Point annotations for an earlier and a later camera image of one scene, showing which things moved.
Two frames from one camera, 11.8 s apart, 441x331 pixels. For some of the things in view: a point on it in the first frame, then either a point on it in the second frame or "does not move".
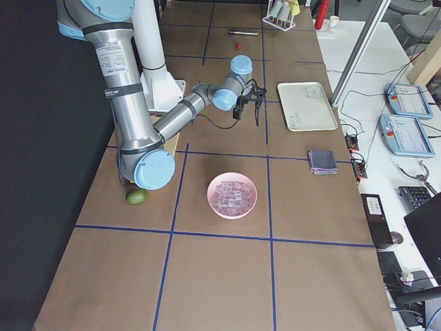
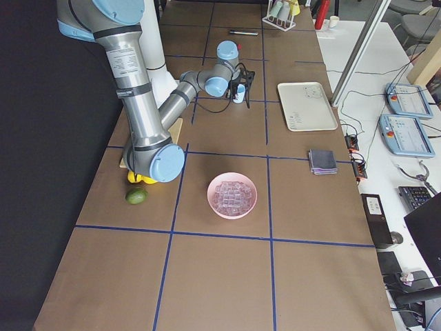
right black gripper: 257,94 -> 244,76
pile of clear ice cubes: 232,197 does not move
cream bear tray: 305,107 does not move
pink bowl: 232,195 does not move
